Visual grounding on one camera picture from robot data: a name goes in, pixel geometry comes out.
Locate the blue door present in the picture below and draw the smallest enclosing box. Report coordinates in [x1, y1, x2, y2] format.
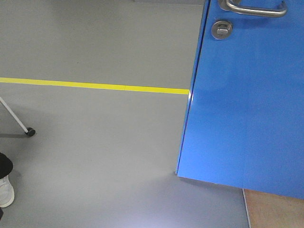
[176, 0, 304, 199]

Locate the silver thumb turn lock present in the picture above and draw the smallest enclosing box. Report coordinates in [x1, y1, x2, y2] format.
[211, 20, 233, 40]

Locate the wheeled grey metal chair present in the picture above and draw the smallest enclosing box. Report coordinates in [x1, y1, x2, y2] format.
[0, 97, 36, 137]

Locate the plywood base platform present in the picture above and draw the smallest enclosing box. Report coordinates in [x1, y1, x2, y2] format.
[243, 189, 304, 228]

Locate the person in black trousers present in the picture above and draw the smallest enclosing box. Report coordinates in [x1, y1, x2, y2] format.
[0, 153, 13, 179]

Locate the white right sneaker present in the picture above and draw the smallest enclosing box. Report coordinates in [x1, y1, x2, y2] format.
[0, 175, 15, 208]

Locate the black robot part lower left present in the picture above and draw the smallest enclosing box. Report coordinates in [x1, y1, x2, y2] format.
[0, 208, 3, 220]

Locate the silver door lever handle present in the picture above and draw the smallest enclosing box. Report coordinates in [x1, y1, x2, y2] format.
[218, 0, 287, 18]

